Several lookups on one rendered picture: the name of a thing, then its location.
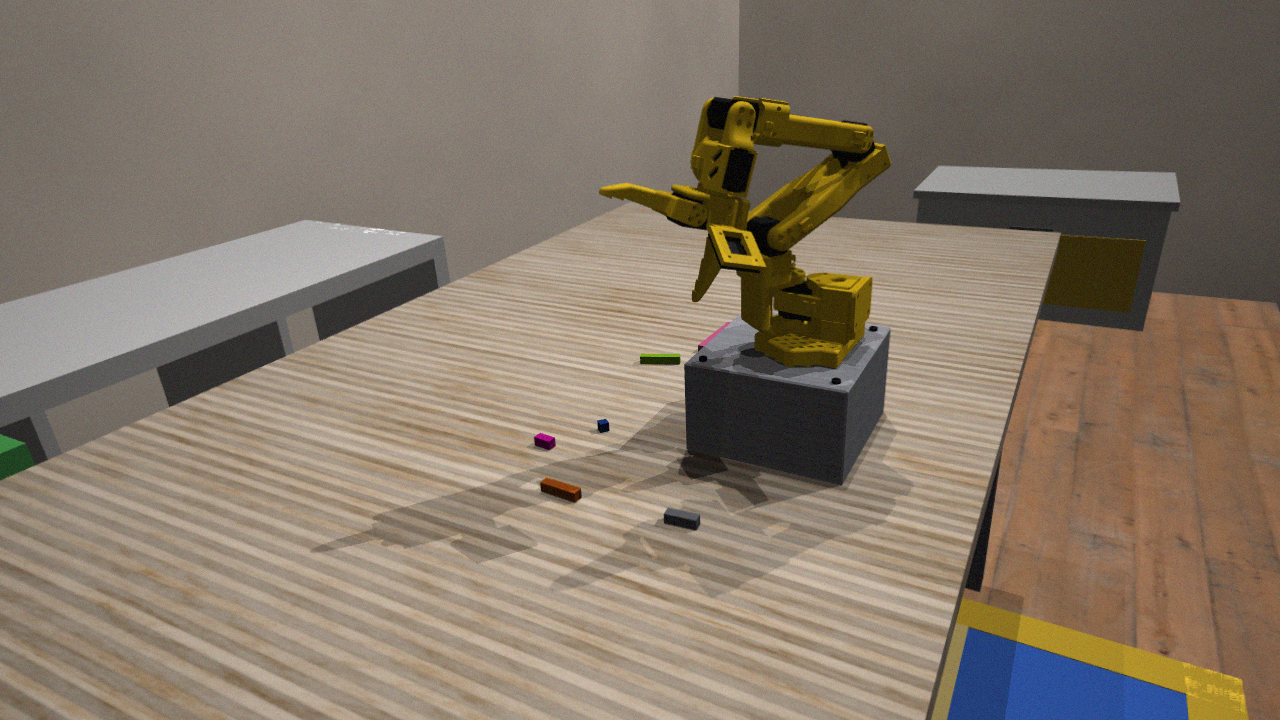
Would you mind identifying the orange rectangular rod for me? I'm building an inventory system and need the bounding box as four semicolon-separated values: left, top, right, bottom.
540;478;582;502

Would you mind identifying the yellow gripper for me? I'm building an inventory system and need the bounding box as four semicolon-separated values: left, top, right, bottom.
599;183;765;302

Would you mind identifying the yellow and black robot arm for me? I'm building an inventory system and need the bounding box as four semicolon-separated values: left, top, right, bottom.
691;96;891;368

